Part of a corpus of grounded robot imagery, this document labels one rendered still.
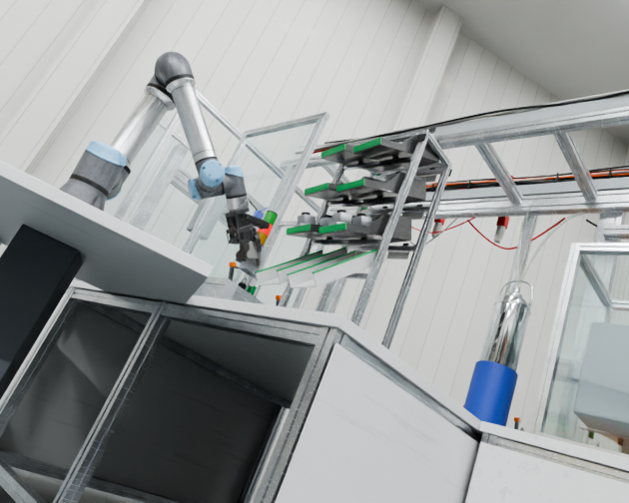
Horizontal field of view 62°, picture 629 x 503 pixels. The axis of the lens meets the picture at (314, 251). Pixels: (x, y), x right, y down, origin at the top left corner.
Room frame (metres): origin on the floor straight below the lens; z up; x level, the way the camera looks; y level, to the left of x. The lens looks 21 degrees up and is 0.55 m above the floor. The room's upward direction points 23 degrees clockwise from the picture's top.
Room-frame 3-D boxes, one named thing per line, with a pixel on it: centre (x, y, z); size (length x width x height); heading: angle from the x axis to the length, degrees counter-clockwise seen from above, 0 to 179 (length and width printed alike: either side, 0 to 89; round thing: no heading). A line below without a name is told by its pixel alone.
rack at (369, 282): (1.64, -0.14, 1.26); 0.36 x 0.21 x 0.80; 41
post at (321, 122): (2.07, 0.20, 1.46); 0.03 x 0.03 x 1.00; 41
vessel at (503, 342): (1.90, -0.81, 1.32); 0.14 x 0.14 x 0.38
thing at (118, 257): (1.50, 0.64, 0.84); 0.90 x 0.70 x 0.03; 13
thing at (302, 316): (2.12, -0.14, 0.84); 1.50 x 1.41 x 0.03; 41
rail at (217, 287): (1.93, 0.49, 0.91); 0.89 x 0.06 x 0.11; 41
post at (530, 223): (2.22, -0.92, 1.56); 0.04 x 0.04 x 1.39; 41
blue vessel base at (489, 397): (1.90, -0.81, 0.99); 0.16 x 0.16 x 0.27
